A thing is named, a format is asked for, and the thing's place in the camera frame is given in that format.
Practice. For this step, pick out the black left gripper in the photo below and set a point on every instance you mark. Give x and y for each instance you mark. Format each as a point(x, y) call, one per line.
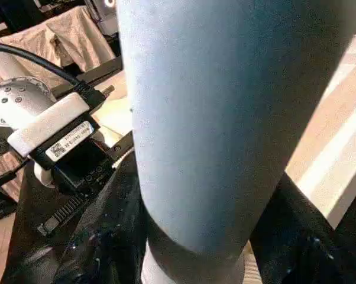
point(80, 165)

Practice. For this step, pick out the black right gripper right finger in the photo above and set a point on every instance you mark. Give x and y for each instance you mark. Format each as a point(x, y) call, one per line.
point(299, 251)

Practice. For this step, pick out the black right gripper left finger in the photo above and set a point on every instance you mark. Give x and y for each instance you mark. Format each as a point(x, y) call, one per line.
point(113, 236)

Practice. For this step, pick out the white plastic table top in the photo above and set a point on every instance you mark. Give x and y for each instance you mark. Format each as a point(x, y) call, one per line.
point(337, 133)

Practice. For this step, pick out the white plastic table leg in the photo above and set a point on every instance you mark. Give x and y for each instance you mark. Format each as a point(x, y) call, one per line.
point(219, 118)

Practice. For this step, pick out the black mat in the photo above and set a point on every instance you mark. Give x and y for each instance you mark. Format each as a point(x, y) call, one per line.
point(33, 236)

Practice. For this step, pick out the beige fabric cover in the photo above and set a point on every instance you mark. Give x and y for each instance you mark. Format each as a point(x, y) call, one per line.
point(77, 35)

